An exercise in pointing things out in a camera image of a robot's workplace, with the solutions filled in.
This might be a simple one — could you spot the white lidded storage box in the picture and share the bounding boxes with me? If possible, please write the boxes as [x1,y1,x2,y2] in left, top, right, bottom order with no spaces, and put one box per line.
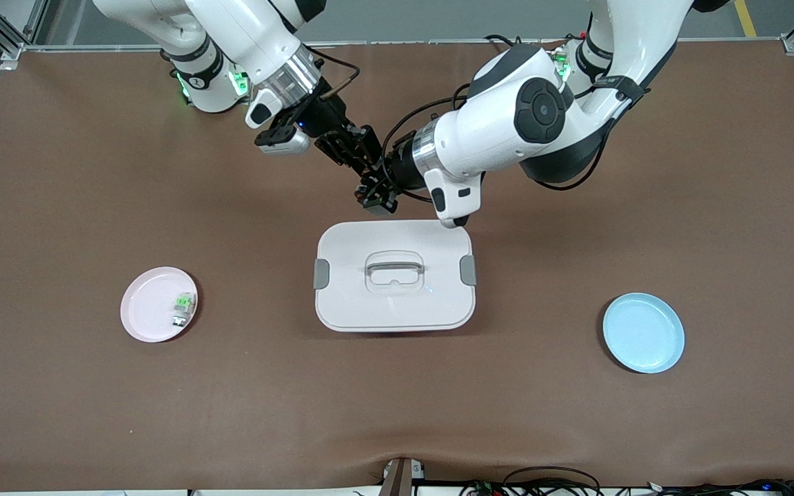
[313,219,478,333]

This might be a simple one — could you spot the brown table mat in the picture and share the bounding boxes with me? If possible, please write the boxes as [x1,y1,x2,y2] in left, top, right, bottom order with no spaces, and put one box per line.
[0,40,794,491]

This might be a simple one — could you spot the pink round plate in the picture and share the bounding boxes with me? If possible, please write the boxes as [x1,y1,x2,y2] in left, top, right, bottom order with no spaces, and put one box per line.
[120,267,199,344]

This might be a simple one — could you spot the light blue round plate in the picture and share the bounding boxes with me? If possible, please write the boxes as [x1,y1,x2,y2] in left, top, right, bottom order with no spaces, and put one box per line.
[602,292,686,375]

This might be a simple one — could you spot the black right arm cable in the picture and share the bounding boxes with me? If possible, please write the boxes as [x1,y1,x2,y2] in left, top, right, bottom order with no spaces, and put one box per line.
[304,47,361,103]

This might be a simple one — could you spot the aluminium table edge rail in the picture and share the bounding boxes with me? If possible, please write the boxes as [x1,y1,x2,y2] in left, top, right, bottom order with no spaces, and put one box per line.
[21,38,787,53]

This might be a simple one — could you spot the black arm base cables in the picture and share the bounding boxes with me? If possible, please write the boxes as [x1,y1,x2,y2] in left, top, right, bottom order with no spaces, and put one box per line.
[485,33,564,74]

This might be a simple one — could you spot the green clear push-button switch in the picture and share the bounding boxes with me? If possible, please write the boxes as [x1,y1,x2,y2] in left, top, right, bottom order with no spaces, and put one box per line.
[171,292,196,328]

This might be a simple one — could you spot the metal table edge bracket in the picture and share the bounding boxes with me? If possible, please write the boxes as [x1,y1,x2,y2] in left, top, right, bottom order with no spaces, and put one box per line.
[380,457,427,496]

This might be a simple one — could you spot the black looped cable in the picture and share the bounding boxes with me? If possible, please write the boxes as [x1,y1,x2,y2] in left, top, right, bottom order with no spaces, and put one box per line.
[504,466,602,496]

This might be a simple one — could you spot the black cable bundle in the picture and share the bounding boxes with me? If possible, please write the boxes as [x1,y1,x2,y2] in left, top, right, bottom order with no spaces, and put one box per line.
[604,477,794,496]

